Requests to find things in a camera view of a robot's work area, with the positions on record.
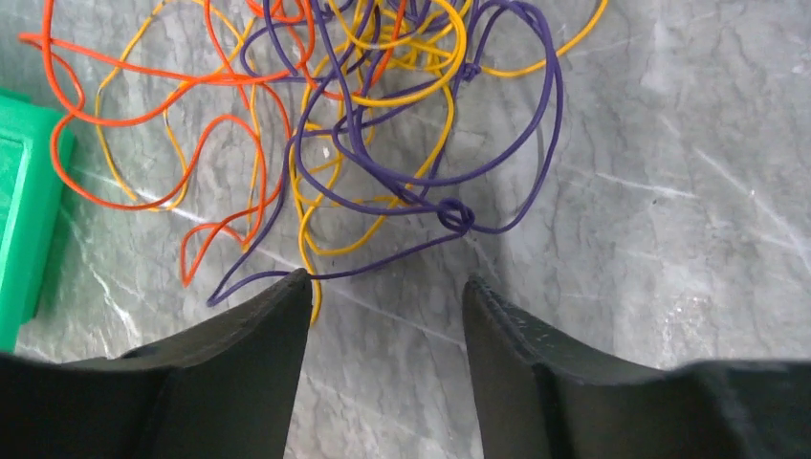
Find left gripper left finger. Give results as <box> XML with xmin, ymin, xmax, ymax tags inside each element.
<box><xmin>1</xmin><ymin>270</ymin><xmax>312</xmax><ymax>458</ymax></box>

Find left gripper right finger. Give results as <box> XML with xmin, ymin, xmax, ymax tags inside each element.
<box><xmin>462</xmin><ymin>277</ymin><xmax>810</xmax><ymax>458</ymax></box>

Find green plastic bin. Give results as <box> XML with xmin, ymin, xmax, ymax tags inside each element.
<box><xmin>1</xmin><ymin>89</ymin><xmax>63</xmax><ymax>352</ymax></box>

